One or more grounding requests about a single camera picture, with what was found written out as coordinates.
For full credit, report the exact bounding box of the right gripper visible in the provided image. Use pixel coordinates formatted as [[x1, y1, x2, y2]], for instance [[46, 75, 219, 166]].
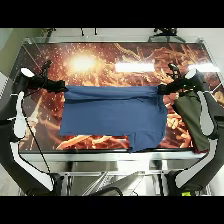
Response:
[[156, 83, 178, 97]]

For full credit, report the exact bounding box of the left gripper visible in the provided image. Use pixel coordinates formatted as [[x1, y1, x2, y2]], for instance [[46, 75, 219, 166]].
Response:
[[49, 79, 70, 93]]

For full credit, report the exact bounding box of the blue T-shirt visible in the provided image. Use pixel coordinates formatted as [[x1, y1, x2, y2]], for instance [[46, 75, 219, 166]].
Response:
[[58, 84, 169, 154]]

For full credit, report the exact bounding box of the dark green garment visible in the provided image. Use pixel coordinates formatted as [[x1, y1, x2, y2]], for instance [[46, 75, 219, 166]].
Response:
[[172, 90, 212, 153]]

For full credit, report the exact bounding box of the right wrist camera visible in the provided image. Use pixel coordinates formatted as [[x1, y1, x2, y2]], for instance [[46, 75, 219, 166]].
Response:
[[167, 62, 182, 80]]

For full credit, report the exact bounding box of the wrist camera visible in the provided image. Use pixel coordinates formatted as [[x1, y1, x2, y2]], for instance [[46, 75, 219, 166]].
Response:
[[167, 62, 182, 80], [40, 59, 54, 75]]

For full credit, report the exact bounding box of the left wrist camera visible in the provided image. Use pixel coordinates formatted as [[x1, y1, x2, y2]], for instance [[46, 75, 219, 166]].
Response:
[[40, 59, 54, 75]]

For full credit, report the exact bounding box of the black cable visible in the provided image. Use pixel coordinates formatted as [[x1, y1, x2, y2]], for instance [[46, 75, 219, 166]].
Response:
[[20, 89, 53, 176]]

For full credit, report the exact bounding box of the silver frame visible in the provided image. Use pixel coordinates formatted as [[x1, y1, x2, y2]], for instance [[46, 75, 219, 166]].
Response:
[[18, 35, 218, 197]]

